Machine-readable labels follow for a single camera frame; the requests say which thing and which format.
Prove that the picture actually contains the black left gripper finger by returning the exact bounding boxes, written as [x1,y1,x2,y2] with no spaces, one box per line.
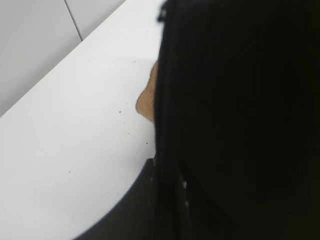
[77,158,158,240]

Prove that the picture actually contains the black tote bag brown handles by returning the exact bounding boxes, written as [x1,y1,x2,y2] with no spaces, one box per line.
[148,0,320,240]

